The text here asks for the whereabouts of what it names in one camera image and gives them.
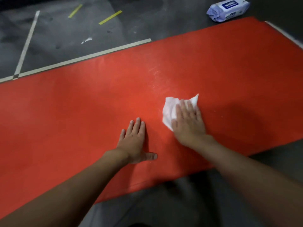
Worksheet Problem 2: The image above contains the person's left forearm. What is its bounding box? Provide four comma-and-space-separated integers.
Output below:
0, 148, 129, 227

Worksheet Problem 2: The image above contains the yellow tape strip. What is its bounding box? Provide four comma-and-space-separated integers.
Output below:
98, 10, 123, 25
68, 4, 83, 19

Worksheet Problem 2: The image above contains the pale blue wipes pack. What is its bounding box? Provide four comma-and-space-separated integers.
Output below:
206, 0, 250, 23

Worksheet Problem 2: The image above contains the person's right forearm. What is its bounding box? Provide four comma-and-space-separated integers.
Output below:
193, 137, 303, 227

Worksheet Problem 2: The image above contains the person's right hand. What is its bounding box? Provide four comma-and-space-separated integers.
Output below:
171, 99, 216, 148

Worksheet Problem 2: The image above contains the white fluffy padding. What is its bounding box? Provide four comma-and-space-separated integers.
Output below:
264, 20, 303, 49

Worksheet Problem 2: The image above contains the person's left hand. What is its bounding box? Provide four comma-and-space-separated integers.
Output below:
115, 117, 158, 165

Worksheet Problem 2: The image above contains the black gym machine frame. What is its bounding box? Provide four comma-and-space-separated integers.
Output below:
0, 0, 62, 12

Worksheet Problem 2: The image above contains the red mat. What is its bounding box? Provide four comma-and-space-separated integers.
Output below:
0, 17, 303, 220

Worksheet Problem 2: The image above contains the white wet wipe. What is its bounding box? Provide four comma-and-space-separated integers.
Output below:
162, 94, 199, 132

